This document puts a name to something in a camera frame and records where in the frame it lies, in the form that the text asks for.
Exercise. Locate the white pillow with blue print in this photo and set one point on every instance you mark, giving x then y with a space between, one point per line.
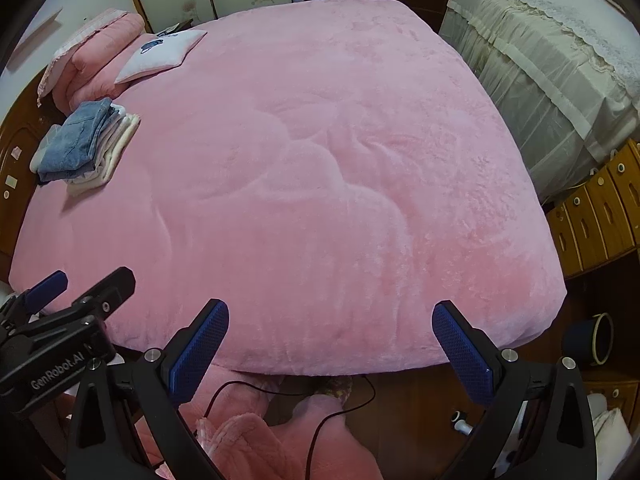
160 55

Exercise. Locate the dark blue bin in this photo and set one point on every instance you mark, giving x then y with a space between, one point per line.
580 340

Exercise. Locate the white plastic fitting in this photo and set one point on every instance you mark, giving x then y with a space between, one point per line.
461 422

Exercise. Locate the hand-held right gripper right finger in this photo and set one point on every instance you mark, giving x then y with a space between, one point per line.
462 355

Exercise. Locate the white bag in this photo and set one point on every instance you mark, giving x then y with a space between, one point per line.
610 430

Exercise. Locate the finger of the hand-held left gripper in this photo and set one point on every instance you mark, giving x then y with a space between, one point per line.
115 282
47 285

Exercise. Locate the pink fleece pants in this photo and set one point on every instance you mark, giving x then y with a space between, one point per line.
250 440

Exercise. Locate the pink fleece bed blanket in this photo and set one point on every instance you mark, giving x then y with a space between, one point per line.
325 160

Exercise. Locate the cream folded garment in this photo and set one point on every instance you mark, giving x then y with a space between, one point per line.
120 145

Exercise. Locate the pink folded quilt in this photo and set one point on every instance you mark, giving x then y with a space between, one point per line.
100 60

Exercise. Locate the wooden headboard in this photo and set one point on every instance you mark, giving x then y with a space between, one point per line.
15 200

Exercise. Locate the patterned slipper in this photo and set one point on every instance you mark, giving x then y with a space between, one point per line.
335 387

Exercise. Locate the blue denim jacket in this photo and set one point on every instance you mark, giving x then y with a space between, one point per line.
75 145

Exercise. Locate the wooden drawer cabinet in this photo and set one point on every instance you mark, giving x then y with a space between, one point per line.
600 210

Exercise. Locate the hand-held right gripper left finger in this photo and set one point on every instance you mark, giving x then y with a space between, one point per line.
197 355

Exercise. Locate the white wall shelf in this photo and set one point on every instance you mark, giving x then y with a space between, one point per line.
35 40

